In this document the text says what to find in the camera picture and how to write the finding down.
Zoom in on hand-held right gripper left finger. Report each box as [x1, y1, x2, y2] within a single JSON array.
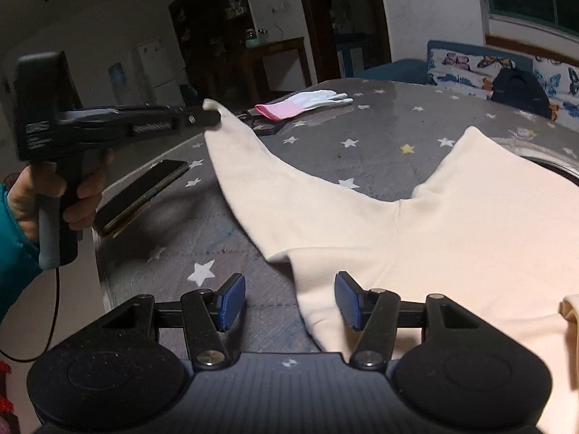
[[100, 273, 247, 370]]

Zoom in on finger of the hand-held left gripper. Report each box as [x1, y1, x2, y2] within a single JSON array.
[[130, 102, 222, 139]]

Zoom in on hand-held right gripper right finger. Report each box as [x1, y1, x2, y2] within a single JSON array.
[[334, 271, 481, 370]]

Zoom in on cream pants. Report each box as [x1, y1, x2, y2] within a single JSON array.
[[202, 98, 579, 434]]

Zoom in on person's left forearm teal sleeve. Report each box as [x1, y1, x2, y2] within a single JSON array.
[[0, 184, 46, 324]]

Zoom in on person's left hand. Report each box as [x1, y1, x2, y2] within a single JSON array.
[[7, 148, 115, 246]]

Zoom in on white refrigerator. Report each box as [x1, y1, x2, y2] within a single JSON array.
[[136, 37, 182, 101]]

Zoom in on black smartphone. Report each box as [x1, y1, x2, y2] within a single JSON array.
[[92, 159, 190, 238]]

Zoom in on dark wooden cabinet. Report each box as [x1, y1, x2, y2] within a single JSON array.
[[168, 0, 259, 100]]

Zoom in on wooden side table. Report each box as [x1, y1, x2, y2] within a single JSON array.
[[239, 37, 314, 95]]

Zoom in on white glove with pink cuff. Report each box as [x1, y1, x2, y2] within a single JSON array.
[[254, 90, 355, 123]]

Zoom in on grey star-print tablecloth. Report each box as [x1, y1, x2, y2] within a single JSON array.
[[93, 78, 579, 359]]

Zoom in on red object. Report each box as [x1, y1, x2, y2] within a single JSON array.
[[0, 361, 20, 434]]

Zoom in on butterfly-print sofa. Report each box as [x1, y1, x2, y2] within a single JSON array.
[[426, 40, 579, 135]]

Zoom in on black backpack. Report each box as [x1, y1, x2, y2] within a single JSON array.
[[490, 68, 554, 121]]

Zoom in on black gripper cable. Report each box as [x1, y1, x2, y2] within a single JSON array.
[[0, 266, 62, 363]]

